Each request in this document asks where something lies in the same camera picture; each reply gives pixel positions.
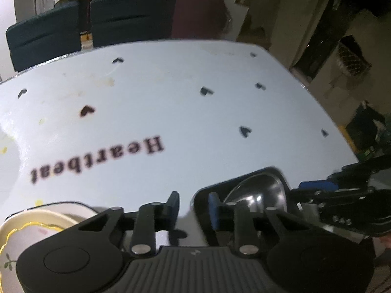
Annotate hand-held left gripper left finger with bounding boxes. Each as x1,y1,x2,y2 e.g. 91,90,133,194
78,191,181,255

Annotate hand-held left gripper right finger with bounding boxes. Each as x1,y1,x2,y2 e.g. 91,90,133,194
208,192,329,255

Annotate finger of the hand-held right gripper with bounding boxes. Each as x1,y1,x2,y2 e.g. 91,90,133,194
299,154,391,192
288,187,376,204

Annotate maroon chair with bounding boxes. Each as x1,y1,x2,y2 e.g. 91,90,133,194
153,0,236,41

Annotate lemon print scalloped bowl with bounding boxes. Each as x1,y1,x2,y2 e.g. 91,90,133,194
0,222,66,293

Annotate cream oval dish with handles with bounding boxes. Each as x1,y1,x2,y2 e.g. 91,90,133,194
0,209,83,251

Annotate dark blue chair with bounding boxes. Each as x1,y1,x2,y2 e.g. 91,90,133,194
90,0,177,48
5,0,82,72

